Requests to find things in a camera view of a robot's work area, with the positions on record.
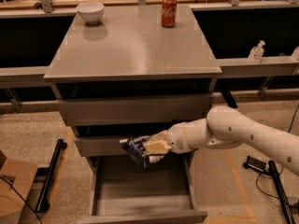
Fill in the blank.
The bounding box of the open bottom grey drawer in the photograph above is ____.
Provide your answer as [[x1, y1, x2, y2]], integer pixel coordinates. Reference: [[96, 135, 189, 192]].
[[78, 155, 207, 224]]

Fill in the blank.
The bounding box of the black cable on floor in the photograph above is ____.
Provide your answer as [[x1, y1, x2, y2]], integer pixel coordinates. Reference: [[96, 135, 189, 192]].
[[255, 105, 299, 201]]

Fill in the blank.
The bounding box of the black floor stand right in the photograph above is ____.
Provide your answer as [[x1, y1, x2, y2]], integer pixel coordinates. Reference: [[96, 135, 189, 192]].
[[268, 161, 295, 224]]

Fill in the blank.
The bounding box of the black floor stand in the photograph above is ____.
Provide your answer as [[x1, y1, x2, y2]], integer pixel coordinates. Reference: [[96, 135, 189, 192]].
[[35, 139, 67, 213], [268, 161, 295, 224]]

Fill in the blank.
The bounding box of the red cola can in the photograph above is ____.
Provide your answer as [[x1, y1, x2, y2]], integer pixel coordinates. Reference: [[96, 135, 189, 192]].
[[162, 0, 177, 28]]

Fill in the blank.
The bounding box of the grey drawer cabinet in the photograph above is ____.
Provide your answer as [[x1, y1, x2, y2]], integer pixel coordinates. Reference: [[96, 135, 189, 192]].
[[43, 5, 222, 224]]

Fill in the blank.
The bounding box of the black power adapter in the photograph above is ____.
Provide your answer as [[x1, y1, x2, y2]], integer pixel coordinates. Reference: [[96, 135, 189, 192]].
[[243, 156, 267, 174]]

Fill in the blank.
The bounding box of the white bowl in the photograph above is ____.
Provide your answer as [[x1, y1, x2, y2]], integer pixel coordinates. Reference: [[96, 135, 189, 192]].
[[76, 2, 105, 24]]

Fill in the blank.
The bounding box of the cardboard box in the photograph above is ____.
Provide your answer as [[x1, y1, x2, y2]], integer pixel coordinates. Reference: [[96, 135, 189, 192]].
[[0, 151, 37, 224]]

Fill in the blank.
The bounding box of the blue chip bag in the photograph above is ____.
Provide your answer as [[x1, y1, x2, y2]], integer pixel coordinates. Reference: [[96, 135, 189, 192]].
[[120, 136, 150, 168]]

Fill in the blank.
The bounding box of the top grey drawer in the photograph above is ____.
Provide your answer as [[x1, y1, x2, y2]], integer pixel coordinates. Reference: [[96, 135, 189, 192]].
[[58, 94, 211, 126]]

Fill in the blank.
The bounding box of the middle grey drawer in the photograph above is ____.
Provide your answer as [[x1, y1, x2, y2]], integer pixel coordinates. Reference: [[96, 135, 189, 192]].
[[74, 132, 204, 158]]

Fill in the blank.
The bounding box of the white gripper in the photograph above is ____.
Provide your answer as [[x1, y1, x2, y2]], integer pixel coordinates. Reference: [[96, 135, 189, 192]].
[[143, 123, 187, 155]]

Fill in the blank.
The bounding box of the black floor stand left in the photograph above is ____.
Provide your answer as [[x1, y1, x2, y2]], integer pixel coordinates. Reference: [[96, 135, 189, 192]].
[[35, 139, 67, 213]]

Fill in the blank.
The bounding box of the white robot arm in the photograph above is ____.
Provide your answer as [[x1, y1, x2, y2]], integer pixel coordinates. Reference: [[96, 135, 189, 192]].
[[143, 105, 299, 175]]

